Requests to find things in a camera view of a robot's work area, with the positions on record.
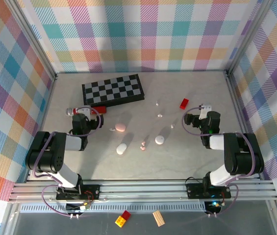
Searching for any red toy brick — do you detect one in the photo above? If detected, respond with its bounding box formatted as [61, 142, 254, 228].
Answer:
[179, 98, 190, 110]

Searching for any black right power board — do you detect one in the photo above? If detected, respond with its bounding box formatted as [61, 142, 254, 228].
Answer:
[204, 200, 223, 214]

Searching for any grey slotted cable duct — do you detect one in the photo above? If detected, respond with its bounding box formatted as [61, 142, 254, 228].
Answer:
[20, 203, 225, 213]

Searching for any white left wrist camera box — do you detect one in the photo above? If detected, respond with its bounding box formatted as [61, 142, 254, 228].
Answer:
[76, 107, 93, 121]

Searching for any black power board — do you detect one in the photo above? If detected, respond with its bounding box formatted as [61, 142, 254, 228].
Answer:
[65, 202, 91, 213]
[204, 200, 223, 214]

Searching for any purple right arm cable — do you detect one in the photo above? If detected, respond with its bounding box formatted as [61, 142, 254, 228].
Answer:
[182, 105, 256, 218]

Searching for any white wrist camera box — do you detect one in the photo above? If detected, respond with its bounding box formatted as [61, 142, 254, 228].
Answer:
[199, 104, 212, 120]
[76, 107, 93, 121]

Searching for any white oval earbud case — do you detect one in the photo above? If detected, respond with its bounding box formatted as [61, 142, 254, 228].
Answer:
[116, 143, 128, 156]

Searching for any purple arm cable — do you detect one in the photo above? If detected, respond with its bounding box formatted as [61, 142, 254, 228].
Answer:
[182, 105, 256, 218]
[31, 106, 104, 218]

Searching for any wooden block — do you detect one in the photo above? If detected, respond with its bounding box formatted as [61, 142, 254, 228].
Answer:
[152, 211, 166, 227]

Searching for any aluminium frame post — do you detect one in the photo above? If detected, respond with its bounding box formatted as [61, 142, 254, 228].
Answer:
[4, 0, 57, 81]
[225, 0, 275, 79]

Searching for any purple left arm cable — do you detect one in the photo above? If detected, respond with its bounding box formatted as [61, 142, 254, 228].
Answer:
[31, 106, 104, 218]

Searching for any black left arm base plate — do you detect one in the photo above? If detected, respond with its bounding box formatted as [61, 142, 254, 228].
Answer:
[55, 185, 101, 200]

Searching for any yellow building brick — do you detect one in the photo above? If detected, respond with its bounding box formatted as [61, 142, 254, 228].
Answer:
[114, 215, 127, 227]

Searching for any black grey folding chessboard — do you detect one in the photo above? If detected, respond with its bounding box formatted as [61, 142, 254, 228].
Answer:
[81, 74, 145, 108]

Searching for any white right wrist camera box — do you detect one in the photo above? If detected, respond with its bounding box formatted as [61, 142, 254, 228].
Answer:
[199, 104, 212, 120]

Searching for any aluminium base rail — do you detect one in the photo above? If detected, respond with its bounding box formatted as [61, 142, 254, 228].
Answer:
[8, 180, 277, 204]

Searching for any black left power board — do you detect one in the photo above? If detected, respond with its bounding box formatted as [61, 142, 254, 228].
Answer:
[65, 202, 91, 213]

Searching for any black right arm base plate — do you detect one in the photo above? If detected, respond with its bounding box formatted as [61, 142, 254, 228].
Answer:
[186, 182, 232, 199]

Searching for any red glitter toy microphone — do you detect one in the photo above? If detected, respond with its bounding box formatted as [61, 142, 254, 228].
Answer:
[66, 106, 107, 118]

